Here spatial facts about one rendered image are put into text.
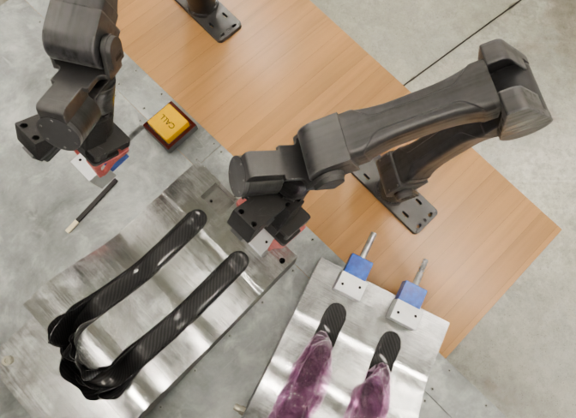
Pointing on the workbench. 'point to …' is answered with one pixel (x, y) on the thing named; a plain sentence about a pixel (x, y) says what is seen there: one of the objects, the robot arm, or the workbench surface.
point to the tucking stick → (91, 206)
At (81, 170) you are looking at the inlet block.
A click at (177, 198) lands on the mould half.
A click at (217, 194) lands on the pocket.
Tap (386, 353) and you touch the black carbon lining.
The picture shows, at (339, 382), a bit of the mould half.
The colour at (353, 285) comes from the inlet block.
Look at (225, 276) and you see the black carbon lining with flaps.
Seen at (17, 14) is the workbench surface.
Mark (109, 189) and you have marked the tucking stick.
